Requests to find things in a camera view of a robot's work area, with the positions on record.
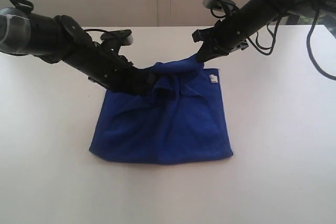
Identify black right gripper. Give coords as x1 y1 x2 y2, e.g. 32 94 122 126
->
192 6 263 63

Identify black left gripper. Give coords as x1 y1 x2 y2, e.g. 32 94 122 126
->
65 42 157 95

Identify blue towel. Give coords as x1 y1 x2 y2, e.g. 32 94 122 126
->
89 56 234 165

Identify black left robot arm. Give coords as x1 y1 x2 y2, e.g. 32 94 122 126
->
1 7 158 95

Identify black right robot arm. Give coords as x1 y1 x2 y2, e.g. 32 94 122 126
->
192 0 335 62

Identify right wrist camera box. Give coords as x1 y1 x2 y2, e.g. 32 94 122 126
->
202 0 239 19

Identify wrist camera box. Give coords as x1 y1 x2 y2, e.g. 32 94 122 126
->
100 29 133 48
202 0 239 19

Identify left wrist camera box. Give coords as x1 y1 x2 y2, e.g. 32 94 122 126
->
100 29 133 48

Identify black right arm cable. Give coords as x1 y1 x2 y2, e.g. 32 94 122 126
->
246 0 336 80

